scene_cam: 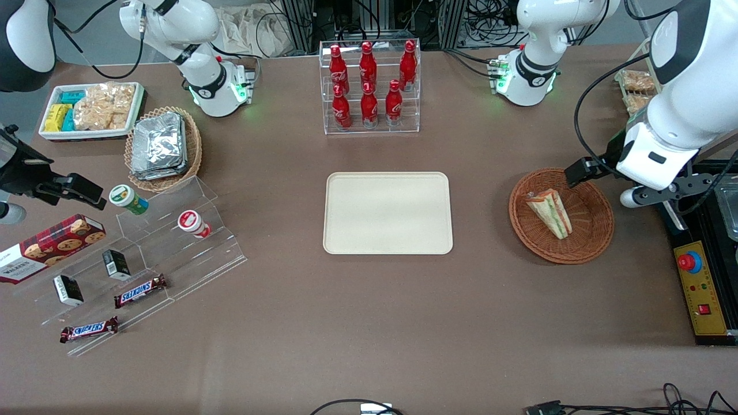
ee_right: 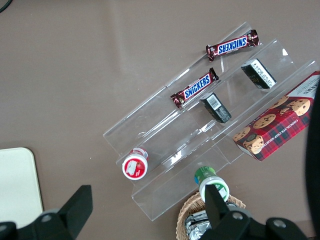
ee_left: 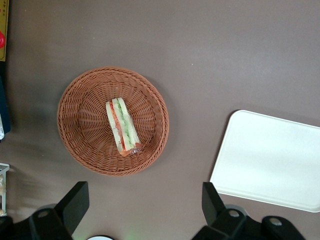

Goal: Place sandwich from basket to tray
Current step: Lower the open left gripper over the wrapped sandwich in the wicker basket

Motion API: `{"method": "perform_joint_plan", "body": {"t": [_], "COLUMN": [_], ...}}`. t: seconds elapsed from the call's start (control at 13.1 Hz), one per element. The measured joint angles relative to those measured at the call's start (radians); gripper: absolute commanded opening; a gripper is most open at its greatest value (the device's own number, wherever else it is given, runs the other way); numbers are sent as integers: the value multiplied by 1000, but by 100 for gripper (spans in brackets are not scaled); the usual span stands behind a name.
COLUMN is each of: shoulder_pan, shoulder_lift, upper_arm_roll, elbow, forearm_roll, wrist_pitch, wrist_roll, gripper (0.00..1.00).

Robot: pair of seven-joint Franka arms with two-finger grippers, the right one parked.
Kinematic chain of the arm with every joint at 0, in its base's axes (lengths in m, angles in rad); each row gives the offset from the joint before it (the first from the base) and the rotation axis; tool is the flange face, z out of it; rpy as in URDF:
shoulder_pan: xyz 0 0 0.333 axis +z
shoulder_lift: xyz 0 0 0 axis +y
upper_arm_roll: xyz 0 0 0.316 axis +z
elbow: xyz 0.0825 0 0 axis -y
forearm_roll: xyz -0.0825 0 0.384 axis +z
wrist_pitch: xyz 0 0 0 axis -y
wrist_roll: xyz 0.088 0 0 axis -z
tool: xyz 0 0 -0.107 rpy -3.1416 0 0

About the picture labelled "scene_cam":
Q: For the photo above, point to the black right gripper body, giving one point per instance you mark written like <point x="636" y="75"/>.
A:
<point x="18" y="170"/>

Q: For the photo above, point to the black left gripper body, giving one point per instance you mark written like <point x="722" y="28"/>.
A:
<point x="612" y="154"/>

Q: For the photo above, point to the plastic-wrapped triangle sandwich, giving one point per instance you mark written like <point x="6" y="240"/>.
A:
<point x="552" y="214"/>

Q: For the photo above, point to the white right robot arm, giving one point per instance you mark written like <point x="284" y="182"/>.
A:
<point x="202" y="80"/>

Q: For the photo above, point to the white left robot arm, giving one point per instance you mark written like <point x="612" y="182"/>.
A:
<point x="674" y="115"/>

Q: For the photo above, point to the white rectangular snack tray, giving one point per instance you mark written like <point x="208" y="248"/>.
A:
<point x="49" y="134"/>

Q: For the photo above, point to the round brown wicker basket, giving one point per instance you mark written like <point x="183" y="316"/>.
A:
<point x="594" y="230"/>

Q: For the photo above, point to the oval brown wicker basket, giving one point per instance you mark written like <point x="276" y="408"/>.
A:
<point x="193" y="150"/>

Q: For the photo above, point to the cream plastic tray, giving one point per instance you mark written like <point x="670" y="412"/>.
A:
<point x="387" y="213"/>

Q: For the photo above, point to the green snack cup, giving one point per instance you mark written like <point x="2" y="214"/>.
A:
<point x="128" y="199"/>

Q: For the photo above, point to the clear bag of snacks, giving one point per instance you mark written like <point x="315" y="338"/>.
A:
<point x="636" y="104"/>
<point x="637" y="80"/>

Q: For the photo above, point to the yellow snack pack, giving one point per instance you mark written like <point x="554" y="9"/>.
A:
<point x="56" y="117"/>

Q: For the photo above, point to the red tartan cookie box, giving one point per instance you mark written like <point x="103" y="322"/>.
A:
<point x="52" y="248"/>

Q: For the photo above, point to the teal snack pack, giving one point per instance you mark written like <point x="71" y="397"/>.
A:
<point x="68" y="121"/>
<point x="73" y="97"/>

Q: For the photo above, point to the small black box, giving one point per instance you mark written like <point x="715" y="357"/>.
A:
<point x="117" y="265"/>
<point x="68" y="290"/>

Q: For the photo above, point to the clear bag of rice crackers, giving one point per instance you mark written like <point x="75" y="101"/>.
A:
<point x="104" y="106"/>

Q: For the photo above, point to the silver foil-wrapped package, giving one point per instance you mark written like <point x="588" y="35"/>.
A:
<point x="158" y="147"/>

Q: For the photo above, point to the red and white snack cup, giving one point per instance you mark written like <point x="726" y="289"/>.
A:
<point x="193" y="223"/>

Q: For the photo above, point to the brown Snickers bar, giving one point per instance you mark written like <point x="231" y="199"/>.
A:
<point x="89" y="329"/>
<point x="140" y="291"/>

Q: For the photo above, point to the red emergency stop button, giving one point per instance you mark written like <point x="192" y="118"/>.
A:
<point x="689" y="262"/>

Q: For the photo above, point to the clear acrylic stepped display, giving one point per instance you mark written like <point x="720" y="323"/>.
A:
<point x="190" y="265"/>

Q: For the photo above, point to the yellow control box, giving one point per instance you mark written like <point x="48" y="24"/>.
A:
<point x="706" y="300"/>

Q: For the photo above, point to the red cola bottle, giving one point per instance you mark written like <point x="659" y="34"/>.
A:
<point x="368" y="63"/>
<point x="394" y="104"/>
<point x="336" y="66"/>
<point x="369" y="106"/>
<point x="408" y="62"/>
<point x="341" y="109"/>

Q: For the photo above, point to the clear acrylic bottle rack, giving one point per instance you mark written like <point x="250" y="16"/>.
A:
<point x="375" y="128"/>

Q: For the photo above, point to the beige cloth bag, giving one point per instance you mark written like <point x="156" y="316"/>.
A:
<point x="248" y="31"/>

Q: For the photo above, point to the aluminium equipment rack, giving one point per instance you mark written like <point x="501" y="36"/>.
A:
<point x="375" y="17"/>

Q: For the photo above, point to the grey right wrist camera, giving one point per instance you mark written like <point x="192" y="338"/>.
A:
<point x="10" y="213"/>

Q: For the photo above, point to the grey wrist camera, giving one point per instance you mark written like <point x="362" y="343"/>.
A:
<point x="631" y="197"/>
<point x="10" y="213"/>

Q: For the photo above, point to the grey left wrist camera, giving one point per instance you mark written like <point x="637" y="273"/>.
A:
<point x="631" y="197"/>

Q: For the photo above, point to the black metal frame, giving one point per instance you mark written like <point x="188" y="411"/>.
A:
<point x="677" y="225"/>

